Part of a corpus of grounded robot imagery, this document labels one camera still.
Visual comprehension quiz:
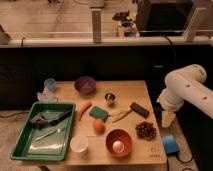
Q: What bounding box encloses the teal sponge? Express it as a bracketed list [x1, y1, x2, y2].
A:
[89, 106, 108, 121]

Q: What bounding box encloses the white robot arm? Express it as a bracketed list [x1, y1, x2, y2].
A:
[157, 64, 213, 128]

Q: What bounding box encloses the green plastic tray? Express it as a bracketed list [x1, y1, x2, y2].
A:
[10, 102, 76, 161]

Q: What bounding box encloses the dark grape bunch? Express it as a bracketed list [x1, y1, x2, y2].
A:
[135, 122, 157, 141]

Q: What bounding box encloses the black rectangular block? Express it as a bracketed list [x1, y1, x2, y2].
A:
[130, 102, 149, 118]

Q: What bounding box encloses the yellow banana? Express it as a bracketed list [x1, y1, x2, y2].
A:
[109, 110, 131, 123]

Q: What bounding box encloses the wooden board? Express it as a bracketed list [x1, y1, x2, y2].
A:
[55, 81, 167, 166]

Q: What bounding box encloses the red bowl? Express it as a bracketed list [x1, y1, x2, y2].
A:
[106, 129, 132, 157]

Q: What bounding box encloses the white egg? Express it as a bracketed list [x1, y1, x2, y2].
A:
[112, 141, 124, 153]

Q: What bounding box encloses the small metal cup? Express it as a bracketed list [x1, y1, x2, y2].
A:
[105, 93, 115, 106]

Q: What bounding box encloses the orange fruit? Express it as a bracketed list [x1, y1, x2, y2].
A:
[93, 119, 105, 134]

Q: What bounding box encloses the orange carrot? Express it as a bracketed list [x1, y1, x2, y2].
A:
[77, 101, 92, 121]

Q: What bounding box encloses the purple bowl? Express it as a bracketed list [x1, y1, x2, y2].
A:
[74, 76, 96, 94]

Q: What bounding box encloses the white cup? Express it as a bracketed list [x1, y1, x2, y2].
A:
[70, 136, 88, 155]

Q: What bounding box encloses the black monitor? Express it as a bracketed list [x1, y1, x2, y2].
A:
[136, 0, 193, 35]

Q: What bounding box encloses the metal spoon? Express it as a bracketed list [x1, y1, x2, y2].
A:
[34, 127, 65, 142]

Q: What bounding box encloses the clear plastic bag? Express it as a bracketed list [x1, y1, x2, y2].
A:
[37, 93, 58, 103]

